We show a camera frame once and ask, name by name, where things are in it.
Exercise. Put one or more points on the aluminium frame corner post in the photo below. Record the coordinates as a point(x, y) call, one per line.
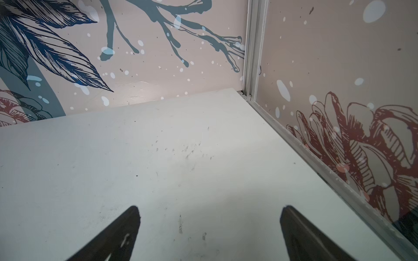
point(255, 33)

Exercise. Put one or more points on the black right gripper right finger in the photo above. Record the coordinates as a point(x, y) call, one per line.
point(305, 242)

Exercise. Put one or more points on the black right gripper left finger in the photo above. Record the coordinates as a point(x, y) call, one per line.
point(115, 242)

